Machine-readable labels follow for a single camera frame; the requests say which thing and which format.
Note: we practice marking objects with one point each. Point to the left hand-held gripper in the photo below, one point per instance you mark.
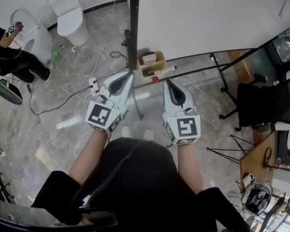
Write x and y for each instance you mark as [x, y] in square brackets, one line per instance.
[99, 116]

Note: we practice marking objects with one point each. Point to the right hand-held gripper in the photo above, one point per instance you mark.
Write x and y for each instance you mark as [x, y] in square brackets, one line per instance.
[186, 128]

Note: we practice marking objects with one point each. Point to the small white block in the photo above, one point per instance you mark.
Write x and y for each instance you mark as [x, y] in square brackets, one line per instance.
[149, 58]

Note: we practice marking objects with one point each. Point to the person's left forearm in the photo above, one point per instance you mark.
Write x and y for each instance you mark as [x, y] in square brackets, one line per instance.
[88, 158]

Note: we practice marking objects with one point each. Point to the person's right forearm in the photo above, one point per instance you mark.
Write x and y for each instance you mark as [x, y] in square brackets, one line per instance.
[190, 168]

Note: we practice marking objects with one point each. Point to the white table top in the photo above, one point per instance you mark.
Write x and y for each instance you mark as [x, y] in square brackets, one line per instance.
[195, 16]

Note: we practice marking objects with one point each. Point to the white power strip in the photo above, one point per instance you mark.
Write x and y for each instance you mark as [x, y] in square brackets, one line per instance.
[93, 83]

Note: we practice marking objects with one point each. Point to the red round magnet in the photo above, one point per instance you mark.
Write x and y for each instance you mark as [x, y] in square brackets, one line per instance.
[155, 78]

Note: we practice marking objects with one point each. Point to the white marker black cap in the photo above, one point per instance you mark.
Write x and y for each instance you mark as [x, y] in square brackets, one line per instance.
[166, 69]

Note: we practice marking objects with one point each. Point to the wooden marker tray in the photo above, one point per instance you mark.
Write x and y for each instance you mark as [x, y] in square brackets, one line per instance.
[147, 71]

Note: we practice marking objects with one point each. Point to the person's left white shoe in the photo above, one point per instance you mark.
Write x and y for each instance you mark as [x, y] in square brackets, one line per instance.
[126, 131]

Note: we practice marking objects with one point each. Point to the person's white shoe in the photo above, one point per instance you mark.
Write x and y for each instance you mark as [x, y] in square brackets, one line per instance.
[126, 131]
[148, 134]

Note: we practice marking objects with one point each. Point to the person's right white shoe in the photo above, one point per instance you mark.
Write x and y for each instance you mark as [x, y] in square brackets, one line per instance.
[148, 134]

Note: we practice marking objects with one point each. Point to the green plastic bottle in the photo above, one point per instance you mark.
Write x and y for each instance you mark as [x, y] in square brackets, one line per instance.
[57, 54]

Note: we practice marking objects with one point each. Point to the black office chair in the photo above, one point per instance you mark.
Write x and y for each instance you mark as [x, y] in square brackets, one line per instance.
[261, 105]

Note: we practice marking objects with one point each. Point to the white toilet with tank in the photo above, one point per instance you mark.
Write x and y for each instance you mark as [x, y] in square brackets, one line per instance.
[70, 20]

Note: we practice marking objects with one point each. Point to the white toilet with raised lid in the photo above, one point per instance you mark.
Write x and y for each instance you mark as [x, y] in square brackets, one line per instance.
[43, 40]

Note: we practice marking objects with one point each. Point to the wooden side table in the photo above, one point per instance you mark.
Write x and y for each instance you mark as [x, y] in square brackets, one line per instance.
[253, 163]

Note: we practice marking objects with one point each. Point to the person's black clothing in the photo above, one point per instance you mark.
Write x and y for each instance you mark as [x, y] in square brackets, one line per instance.
[135, 190]

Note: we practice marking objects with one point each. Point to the dark oval toilet lid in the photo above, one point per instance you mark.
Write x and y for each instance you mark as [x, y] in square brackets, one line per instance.
[9, 93]

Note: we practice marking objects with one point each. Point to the purple cloth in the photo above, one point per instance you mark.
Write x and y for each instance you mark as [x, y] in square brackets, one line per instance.
[18, 25]

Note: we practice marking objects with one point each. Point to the white wall charger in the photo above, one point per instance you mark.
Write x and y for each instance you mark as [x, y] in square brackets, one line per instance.
[3, 154]

